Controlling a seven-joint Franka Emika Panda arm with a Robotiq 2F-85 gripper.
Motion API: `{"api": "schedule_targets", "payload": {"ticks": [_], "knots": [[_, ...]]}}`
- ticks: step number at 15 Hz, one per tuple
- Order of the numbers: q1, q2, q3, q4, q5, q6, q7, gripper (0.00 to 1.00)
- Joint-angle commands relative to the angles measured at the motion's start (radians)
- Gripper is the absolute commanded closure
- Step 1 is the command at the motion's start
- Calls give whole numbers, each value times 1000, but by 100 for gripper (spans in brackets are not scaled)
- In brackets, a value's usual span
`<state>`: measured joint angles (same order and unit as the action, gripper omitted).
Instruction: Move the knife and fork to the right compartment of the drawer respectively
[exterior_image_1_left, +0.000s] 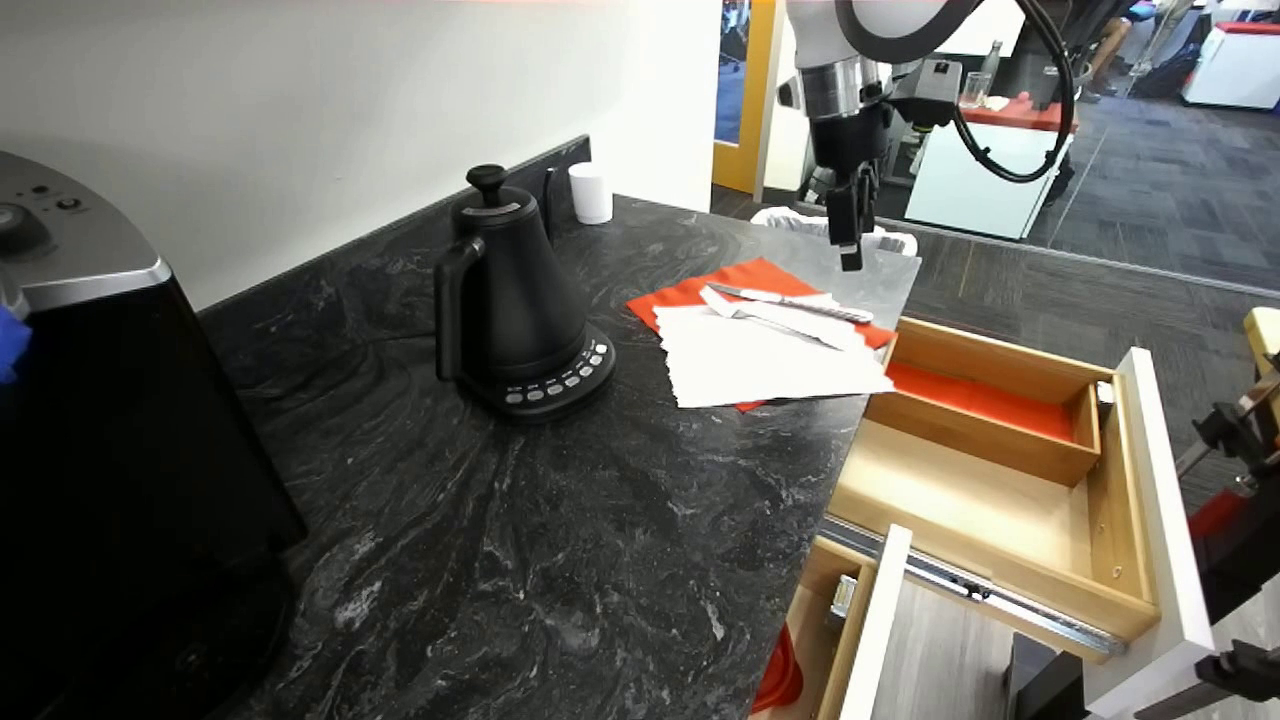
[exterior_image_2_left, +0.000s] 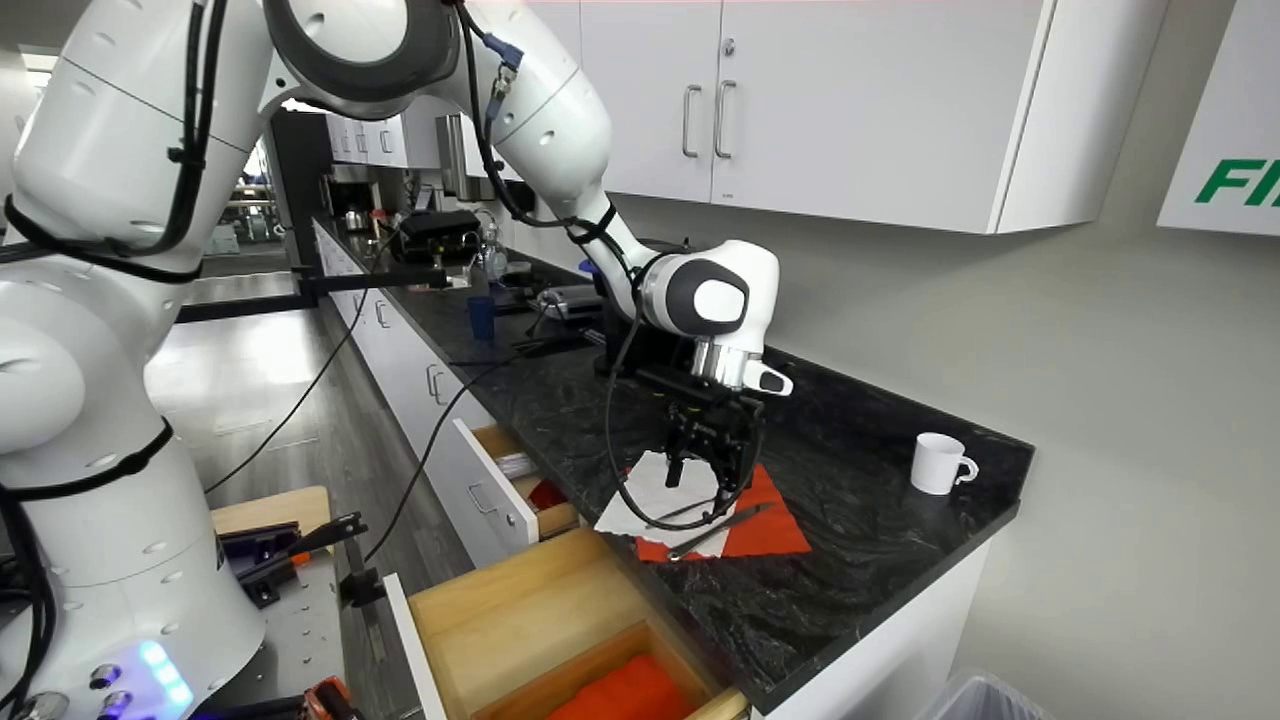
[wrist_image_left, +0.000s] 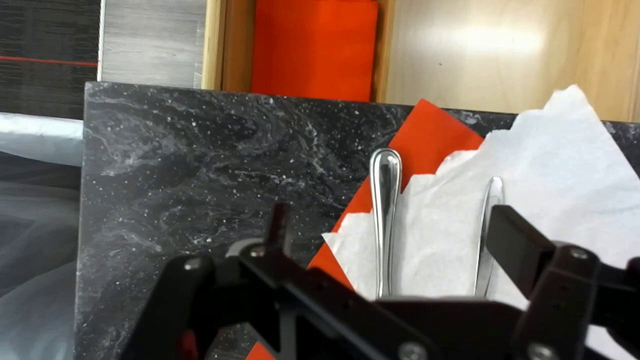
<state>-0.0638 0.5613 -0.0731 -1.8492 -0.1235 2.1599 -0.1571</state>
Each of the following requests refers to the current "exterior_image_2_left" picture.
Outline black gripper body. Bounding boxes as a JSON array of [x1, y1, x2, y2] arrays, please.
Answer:
[[632, 351, 770, 467]]

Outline small open wooden drawer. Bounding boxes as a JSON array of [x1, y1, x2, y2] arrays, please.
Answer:
[[447, 413, 585, 570]]

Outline large open wooden drawer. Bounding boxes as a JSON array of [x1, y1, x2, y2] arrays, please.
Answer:
[[378, 522, 761, 720]]

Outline white paper napkin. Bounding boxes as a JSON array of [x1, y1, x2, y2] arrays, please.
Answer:
[[588, 444, 738, 563]]

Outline white mug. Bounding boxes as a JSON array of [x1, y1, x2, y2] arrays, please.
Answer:
[[909, 428, 984, 501]]

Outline white base cabinet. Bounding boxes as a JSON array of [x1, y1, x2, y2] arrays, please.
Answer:
[[308, 217, 998, 720]]

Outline black silver coffee machine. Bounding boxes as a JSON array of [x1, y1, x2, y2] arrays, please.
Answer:
[[267, 103, 486, 293]]

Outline trash bin with plastic bag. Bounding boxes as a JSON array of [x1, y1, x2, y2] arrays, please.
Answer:
[[922, 668, 1059, 720]]

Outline black orange clamp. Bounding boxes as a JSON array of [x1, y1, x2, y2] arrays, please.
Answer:
[[213, 508, 373, 607]]

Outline wooden board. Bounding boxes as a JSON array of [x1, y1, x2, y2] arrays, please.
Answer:
[[208, 481, 339, 545]]

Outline white sign green letters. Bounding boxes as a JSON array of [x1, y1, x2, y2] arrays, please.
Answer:
[[1151, 0, 1280, 245]]

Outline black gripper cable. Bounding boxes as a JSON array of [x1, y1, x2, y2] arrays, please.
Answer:
[[596, 314, 744, 536]]

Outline silver cabinet door handle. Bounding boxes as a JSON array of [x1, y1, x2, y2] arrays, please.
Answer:
[[674, 79, 707, 162], [707, 75, 738, 162]]

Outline white wall cabinet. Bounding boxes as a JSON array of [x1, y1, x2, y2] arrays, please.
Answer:
[[334, 0, 1170, 240]]

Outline black hanging cable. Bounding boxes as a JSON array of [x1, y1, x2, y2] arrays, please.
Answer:
[[194, 284, 378, 501]]

